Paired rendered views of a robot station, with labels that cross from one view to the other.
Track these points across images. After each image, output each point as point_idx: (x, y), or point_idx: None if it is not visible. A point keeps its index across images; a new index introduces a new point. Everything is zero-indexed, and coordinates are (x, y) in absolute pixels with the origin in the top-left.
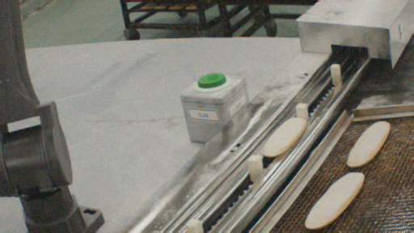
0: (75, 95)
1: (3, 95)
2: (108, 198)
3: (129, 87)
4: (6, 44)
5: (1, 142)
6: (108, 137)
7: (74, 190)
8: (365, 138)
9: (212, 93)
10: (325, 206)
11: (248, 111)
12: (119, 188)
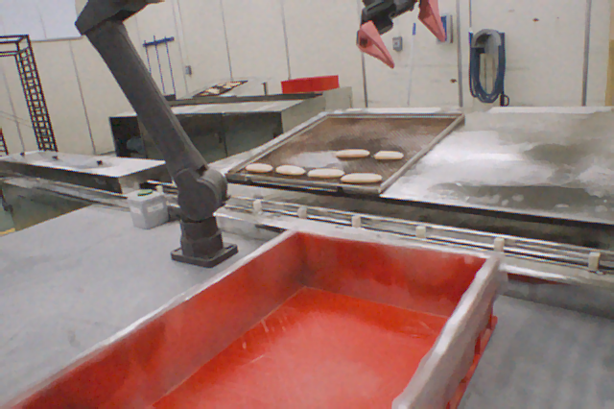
0: None
1: (192, 150)
2: (177, 245)
3: (34, 252)
4: (178, 122)
5: (204, 177)
6: (98, 252)
7: (151, 256)
8: (257, 166)
9: (155, 194)
10: (295, 168)
11: (167, 202)
12: (169, 243)
